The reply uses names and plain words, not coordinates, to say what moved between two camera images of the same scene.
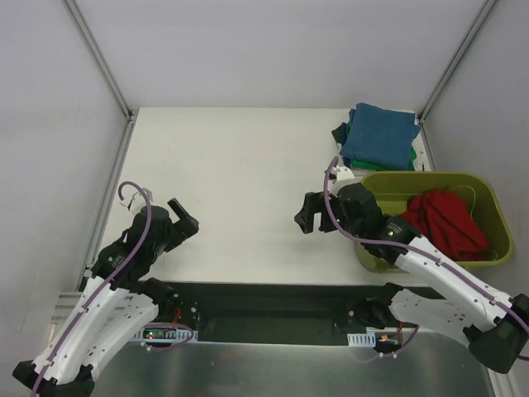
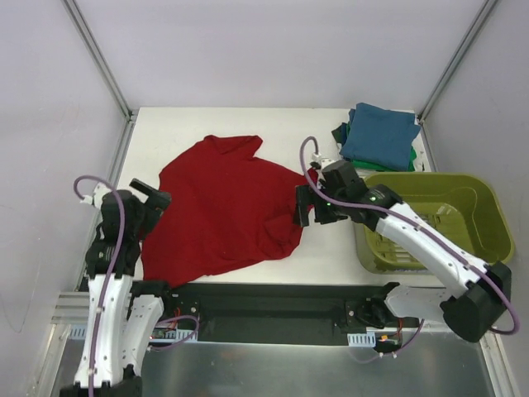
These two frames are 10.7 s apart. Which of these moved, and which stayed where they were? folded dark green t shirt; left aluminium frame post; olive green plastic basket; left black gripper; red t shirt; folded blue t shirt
Moved: left black gripper; red t shirt
Stayed: left aluminium frame post; olive green plastic basket; folded blue t shirt; folded dark green t shirt
